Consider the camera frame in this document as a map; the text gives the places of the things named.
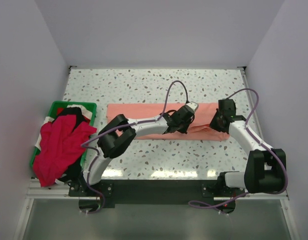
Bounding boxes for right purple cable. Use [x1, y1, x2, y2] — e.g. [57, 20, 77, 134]
[188, 88, 288, 210]

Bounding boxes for black garment in basket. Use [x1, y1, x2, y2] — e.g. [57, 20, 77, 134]
[52, 107, 88, 184]

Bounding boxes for aluminium frame rail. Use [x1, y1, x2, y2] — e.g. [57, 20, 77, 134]
[25, 177, 291, 201]

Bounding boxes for green plastic basket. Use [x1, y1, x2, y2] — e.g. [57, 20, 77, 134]
[29, 100, 97, 169]

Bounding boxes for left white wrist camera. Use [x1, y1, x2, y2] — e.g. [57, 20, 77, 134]
[186, 101, 199, 113]

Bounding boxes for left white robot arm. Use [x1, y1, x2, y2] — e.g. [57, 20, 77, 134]
[79, 102, 199, 196]

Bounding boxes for salmon pink t shirt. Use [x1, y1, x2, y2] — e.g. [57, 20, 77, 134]
[106, 101, 231, 141]

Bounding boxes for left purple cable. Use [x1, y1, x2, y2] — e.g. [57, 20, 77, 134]
[80, 80, 189, 214]

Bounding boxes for purple cable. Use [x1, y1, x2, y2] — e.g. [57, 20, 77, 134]
[188, 88, 288, 210]
[80, 80, 189, 214]

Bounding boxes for red t shirt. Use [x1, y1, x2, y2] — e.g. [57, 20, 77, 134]
[32, 116, 97, 187]

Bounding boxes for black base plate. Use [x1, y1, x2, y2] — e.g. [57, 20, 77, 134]
[68, 179, 245, 212]

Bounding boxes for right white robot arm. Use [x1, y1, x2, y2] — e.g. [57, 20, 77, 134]
[210, 99, 287, 197]

